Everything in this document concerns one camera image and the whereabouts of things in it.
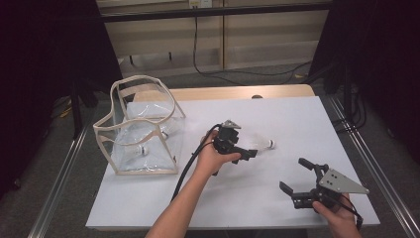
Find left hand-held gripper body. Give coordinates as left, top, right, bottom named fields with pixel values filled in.
left=213, top=119, right=243, bottom=155

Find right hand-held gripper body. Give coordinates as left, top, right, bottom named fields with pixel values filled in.
left=291, top=164, right=370, bottom=210

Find clear bag with beige trim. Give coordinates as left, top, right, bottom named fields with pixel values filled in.
left=92, top=74, right=186, bottom=176

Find person's left hand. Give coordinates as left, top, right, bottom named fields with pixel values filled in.
left=192, top=129, right=243, bottom=181

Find person's right hand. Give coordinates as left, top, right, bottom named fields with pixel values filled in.
left=311, top=193, right=362, bottom=234

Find white table mat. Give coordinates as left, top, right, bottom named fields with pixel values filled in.
left=85, top=96, right=381, bottom=231

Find black metal stand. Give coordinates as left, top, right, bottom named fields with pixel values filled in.
left=67, top=78, right=100, bottom=140
left=323, top=62, right=355, bottom=115

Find dark curtain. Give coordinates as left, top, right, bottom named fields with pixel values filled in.
left=310, top=0, right=420, bottom=163
left=0, top=0, right=123, bottom=199

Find metal floor rail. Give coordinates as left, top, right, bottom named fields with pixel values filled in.
left=328, top=95, right=420, bottom=238
left=27, top=122, right=91, bottom=238

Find left hand-held gripper cable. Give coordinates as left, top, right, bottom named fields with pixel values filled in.
left=170, top=123, right=224, bottom=203

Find hand-held gripper cable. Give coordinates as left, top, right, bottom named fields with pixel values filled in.
left=170, top=123, right=224, bottom=203
left=330, top=194, right=365, bottom=232

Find right hand-held gripper cable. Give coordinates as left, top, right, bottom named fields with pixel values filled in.
left=330, top=194, right=365, bottom=232

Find black floor cables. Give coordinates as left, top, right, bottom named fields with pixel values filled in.
left=331, top=90, right=368, bottom=134

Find black wall socket cable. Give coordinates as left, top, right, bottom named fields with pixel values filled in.
left=192, top=15, right=313, bottom=86

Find white wall socket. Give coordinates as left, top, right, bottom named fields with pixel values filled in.
left=188, top=0, right=213, bottom=9

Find yellow floor cable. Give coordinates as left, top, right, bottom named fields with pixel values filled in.
left=58, top=104, right=73, bottom=119

